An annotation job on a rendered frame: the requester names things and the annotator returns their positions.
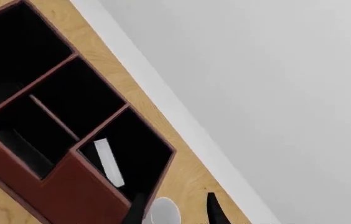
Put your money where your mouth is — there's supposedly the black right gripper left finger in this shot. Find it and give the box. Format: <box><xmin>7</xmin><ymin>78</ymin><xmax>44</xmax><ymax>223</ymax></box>
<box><xmin>121</xmin><ymin>192</ymin><xmax>147</xmax><ymax>224</ymax></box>

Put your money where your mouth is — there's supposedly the red-brown desk caddy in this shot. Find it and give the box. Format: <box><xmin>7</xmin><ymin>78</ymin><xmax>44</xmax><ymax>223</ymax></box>
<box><xmin>0</xmin><ymin>0</ymin><xmax>177</xmax><ymax>224</ymax></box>

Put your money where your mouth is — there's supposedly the small pale grey rounded plate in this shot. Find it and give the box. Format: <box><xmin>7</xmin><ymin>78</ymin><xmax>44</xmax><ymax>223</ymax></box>
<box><xmin>143</xmin><ymin>196</ymin><xmax>182</xmax><ymax>224</ymax></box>

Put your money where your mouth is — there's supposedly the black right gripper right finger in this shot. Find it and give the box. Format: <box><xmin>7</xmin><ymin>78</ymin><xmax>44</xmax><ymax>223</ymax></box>
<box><xmin>207</xmin><ymin>192</ymin><xmax>232</xmax><ymax>224</ymax></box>

